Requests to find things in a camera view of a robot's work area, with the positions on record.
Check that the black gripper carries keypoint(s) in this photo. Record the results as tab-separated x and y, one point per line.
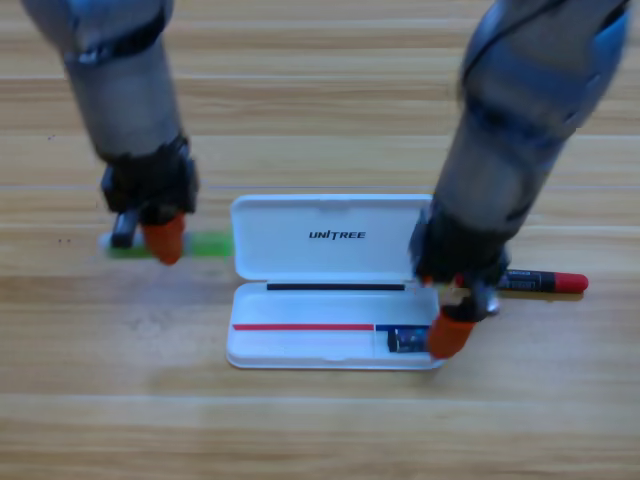
460	255
150	185

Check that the black eraser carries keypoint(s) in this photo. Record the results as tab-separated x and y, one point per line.
407	340

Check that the green highlighter pen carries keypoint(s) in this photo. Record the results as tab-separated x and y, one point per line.
210	244

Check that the red black marker pen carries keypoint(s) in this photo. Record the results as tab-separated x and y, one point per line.
550	281

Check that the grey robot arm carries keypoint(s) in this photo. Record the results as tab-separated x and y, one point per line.
120	90
525	100

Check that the white Unitree pencil case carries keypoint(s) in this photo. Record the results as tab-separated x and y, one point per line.
300	260

